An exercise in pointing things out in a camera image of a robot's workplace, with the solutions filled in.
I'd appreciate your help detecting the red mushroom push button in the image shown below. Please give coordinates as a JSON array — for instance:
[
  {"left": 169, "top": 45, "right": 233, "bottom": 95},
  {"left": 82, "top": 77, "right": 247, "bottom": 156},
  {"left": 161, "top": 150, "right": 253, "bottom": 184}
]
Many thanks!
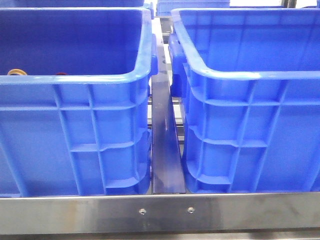
[{"left": 56, "top": 72, "right": 68, "bottom": 76}]

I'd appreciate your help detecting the metal divider bar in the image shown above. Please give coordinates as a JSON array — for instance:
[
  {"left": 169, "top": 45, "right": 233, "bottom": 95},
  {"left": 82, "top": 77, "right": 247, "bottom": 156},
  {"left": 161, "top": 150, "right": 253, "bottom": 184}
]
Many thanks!
[{"left": 150, "top": 37, "right": 187, "bottom": 195}]

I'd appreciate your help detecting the left blue plastic bin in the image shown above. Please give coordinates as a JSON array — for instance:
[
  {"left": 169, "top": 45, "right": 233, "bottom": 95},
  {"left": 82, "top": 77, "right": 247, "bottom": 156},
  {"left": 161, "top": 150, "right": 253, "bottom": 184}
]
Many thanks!
[{"left": 0, "top": 7, "right": 158, "bottom": 198}]

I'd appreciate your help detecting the blue plastic bin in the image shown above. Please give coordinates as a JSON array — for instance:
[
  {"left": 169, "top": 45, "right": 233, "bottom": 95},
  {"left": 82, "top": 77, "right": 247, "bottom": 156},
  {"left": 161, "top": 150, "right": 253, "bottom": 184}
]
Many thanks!
[
  {"left": 0, "top": 7, "right": 158, "bottom": 198},
  {"left": 171, "top": 8, "right": 320, "bottom": 193}
]

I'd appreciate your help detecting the right blue plastic bin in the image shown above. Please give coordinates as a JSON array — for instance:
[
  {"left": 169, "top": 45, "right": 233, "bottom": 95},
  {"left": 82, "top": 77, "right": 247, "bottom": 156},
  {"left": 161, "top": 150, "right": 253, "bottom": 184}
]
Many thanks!
[{"left": 171, "top": 8, "right": 320, "bottom": 193}]

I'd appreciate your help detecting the rear right blue bin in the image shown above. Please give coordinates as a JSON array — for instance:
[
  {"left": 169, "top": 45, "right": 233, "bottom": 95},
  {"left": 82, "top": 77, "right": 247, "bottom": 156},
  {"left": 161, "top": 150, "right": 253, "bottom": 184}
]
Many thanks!
[{"left": 156, "top": 0, "right": 230, "bottom": 17}]

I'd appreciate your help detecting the rear left blue bin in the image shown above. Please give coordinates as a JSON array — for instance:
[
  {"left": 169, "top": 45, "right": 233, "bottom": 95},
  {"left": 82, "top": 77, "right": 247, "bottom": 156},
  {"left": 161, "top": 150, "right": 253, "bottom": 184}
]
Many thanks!
[{"left": 0, "top": 0, "right": 154, "bottom": 11}]

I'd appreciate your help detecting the left rail screw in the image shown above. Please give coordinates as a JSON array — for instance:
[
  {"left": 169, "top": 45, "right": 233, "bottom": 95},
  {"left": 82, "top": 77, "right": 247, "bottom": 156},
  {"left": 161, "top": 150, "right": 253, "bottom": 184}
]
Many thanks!
[{"left": 139, "top": 208, "right": 147, "bottom": 215}]

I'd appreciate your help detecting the rail screw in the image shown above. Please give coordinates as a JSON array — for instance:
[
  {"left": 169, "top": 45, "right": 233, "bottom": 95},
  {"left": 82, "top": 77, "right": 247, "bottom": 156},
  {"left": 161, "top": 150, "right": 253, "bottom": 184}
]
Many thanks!
[
  {"left": 187, "top": 207, "right": 195, "bottom": 214},
  {"left": 139, "top": 208, "right": 147, "bottom": 215}
]

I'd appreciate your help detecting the right rail screw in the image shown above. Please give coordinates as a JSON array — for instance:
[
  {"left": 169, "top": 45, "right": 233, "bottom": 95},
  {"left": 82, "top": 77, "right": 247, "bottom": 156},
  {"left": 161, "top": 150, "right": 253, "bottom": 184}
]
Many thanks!
[{"left": 187, "top": 207, "right": 195, "bottom": 214}]

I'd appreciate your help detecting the stainless steel front rail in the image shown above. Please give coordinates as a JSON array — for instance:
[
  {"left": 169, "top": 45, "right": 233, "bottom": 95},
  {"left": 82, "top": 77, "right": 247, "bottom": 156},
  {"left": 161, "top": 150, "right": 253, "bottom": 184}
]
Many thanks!
[{"left": 0, "top": 192, "right": 320, "bottom": 235}]

